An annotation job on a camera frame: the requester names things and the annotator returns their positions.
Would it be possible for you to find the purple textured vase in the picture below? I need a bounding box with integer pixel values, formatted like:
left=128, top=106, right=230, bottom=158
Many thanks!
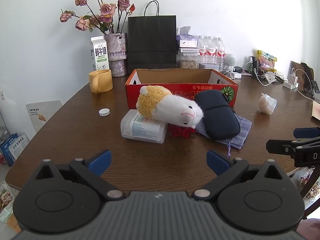
left=104, top=32, right=128, bottom=77

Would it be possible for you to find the white plastic bag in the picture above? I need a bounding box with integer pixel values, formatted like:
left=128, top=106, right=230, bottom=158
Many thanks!
left=259, top=93, right=277, bottom=115

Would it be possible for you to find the red cardboard box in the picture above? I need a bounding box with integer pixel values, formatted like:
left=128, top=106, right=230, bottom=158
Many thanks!
left=125, top=68, right=239, bottom=109

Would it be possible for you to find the purple tissue pack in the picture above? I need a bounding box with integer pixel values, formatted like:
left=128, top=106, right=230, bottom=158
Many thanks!
left=176, top=26, right=199, bottom=48

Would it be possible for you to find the red fabric flower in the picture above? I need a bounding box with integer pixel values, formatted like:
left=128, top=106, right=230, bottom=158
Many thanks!
left=168, top=124, right=197, bottom=139

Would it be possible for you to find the white flat box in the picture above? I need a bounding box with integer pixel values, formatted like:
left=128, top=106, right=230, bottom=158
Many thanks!
left=177, top=47, right=200, bottom=55

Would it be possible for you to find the black device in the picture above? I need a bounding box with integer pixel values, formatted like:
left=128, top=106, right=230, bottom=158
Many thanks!
left=249, top=56, right=258, bottom=78

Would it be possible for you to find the pink edged box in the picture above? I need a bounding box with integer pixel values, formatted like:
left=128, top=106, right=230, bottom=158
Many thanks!
left=311, top=101, right=320, bottom=124

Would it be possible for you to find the yellow snack packet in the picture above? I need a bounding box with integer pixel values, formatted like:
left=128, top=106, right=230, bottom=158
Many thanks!
left=257, top=50, right=277, bottom=73

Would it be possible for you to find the white green milk carton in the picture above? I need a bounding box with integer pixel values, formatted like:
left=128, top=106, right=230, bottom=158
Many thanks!
left=90, top=36, right=110, bottom=72

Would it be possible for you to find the yellow white plush toy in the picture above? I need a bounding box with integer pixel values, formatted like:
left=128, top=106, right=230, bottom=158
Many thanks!
left=136, top=85, right=204, bottom=128

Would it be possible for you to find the blue pet food bag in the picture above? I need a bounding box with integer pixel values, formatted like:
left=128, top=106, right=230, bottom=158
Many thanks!
left=0, top=132, right=29, bottom=167

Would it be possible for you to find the clear seed container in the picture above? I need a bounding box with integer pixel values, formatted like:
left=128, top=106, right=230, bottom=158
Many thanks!
left=177, top=53, right=200, bottom=69

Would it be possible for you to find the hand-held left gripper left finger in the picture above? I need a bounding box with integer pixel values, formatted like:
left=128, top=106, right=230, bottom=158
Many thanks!
left=35, top=149, right=125, bottom=202

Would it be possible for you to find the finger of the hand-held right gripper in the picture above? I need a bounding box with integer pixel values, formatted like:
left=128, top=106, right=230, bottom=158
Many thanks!
left=293, top=127, right=320, bottom=139
left=266, top=138, right=304, bottom=156

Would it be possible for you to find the person's pink clothing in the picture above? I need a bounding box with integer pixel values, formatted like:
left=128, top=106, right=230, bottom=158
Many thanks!
left=296, top=219, right=320, bottom=240

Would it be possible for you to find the yellow mug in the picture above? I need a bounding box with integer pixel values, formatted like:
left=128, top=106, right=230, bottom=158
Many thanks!
left=89, top=69, right=113, bottom=93

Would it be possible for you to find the grey tin box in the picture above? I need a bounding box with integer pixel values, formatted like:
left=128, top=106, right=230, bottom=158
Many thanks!
left=199, top=63, right=220, bottom=71

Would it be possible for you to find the white plastic bottle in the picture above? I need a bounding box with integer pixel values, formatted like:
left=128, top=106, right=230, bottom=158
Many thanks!
left=120, top=109, right=168, bottom=144

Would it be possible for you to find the clear snack bag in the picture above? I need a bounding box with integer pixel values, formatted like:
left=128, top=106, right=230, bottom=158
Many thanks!
left=298, top=167, right=320, bottom=201

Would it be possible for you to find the white robot speaker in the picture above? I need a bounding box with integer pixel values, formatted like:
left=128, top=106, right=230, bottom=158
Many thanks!
left=223, top=54, right=237, bottom=73

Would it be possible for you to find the dark blue zip pouch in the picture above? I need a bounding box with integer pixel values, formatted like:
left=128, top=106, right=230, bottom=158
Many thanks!
left=194, top=89, right=241, bottom=140

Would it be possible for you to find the white cable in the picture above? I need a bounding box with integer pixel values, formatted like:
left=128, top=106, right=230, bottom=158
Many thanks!
left=253, top=67, right=277, bottom=87

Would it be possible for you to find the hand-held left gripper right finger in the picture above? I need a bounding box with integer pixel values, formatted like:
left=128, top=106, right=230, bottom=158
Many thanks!
left=192, top=149, right=285, bottom=202

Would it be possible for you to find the white power strip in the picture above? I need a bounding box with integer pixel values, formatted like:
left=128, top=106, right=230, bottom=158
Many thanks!
left=282, top=67, right=300, bottom=89

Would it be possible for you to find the black paper bag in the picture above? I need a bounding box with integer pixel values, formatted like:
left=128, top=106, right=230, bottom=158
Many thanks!
left=127, top=0, right=177, bottom=69

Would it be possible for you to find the clear water bottle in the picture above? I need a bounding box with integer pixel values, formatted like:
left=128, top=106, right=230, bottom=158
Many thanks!
left=207, top=36, right=217, bottom=65
left=215, top=37, right=226, bottom=70
left=198, top=35, right=208, bottom=65

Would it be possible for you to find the dried rose bouquet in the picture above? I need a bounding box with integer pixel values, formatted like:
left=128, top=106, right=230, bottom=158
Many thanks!
left=59, top=0, right=137, bottom=36

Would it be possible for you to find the wooden stand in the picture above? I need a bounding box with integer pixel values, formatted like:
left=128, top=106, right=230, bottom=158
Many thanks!
left=290, top=60, right=316, bottom=98

